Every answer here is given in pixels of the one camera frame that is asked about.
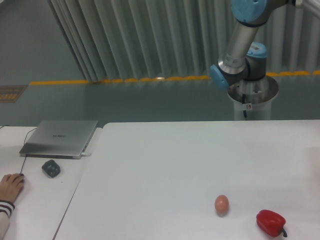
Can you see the person's hand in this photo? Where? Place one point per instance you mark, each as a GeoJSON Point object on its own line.
{"type": "Point", "coordinates": [9, 188]}

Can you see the black computer mouse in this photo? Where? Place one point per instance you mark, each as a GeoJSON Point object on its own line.
{"type": "Point", "coordinates": [20, 179]}

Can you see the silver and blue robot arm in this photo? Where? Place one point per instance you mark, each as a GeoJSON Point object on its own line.
{"type": "Point", "coordinates": [232, 67]}

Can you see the striped sleeve forearm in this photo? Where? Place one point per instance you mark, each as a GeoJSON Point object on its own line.
{"type": "Point", "coordinates": [6, 209]}

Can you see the red bell pepper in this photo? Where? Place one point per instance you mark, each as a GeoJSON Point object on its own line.
{"type": "Point", "coordinates": [271, 223]}

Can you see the black plastic clip object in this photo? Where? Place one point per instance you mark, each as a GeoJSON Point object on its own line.
{"type": "Point", "coordinates": [51, 168]}

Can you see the silver closed laptop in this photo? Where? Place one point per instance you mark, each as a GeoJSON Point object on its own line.
{"type": "Point", "coordinates": [59, 139]}

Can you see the brown egg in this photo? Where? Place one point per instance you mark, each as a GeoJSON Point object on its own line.
{"type": "Point", "coordinates": [221, 204]}

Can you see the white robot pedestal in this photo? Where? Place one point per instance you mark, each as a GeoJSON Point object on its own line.
{"type": "Point", "coordinates": [252, 100]}

